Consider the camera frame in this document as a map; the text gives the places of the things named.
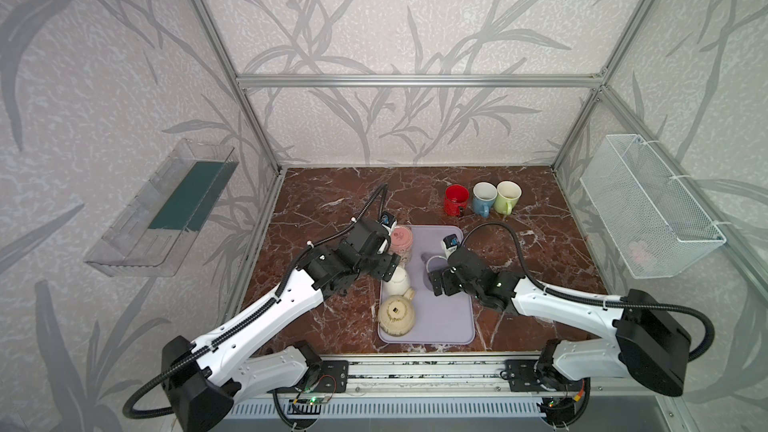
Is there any blue mug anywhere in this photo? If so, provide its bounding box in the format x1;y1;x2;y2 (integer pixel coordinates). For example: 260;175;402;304
471;182;498;218

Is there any lavender plastic tray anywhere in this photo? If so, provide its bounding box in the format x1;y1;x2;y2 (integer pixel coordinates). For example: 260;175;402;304
378;225;475;346

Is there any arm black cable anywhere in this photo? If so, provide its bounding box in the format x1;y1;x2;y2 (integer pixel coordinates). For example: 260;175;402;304
459;221;716;364
122;182;390;420

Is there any white wire mesh basket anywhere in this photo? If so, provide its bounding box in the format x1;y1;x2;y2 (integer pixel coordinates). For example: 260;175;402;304
580;134;727;279

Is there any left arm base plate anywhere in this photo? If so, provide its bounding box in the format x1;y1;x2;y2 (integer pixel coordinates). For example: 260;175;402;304
299;360;350;394

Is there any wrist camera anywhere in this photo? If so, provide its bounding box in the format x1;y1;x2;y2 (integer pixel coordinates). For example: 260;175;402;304
346;211;397;256
442;234;461;259

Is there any aluminium front rail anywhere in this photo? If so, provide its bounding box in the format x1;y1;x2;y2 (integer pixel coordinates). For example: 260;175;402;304
173;352;679;400

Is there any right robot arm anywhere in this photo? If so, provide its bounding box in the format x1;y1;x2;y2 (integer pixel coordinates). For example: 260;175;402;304
428;247;691;397

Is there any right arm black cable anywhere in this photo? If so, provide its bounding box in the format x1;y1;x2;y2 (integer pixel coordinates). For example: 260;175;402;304
459;221;716;364

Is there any clear plastic wall bin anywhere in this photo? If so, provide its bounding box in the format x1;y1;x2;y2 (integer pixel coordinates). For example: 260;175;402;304
84;139;239;278

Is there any beige stoneware mug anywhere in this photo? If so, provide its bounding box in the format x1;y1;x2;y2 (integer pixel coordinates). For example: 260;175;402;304
378;288;416;337

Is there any light green mug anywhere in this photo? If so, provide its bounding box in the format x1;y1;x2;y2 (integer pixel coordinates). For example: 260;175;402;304
493;181;522;216

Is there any red mug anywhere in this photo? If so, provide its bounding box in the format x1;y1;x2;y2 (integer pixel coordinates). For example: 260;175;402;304
443;184;470;217

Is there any lavender mug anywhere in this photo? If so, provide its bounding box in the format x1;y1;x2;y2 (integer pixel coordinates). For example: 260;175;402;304
425;255;448;274

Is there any aluminium cage frame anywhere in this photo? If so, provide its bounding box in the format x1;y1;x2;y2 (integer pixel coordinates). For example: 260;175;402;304
201;0;767;303

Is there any white mug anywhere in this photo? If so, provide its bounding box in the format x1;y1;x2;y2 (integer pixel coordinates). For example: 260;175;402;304
382;266;411;296

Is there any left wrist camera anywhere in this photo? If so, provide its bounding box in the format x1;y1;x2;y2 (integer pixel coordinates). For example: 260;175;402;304
346;211;397;256

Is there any pink patterned mug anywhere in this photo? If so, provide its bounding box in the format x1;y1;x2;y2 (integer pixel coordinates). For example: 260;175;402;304
389;225;414;268

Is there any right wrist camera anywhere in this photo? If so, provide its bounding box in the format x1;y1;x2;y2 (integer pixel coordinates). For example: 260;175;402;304
442;234;461;259

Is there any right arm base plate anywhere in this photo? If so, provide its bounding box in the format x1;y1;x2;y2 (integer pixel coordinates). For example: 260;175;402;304
500;359;583;395

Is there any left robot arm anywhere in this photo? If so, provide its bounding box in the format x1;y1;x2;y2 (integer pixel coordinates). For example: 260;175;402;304
159;239;400;431

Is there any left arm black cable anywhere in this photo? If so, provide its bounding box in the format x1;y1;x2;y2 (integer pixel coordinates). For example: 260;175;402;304
122;182;390;420

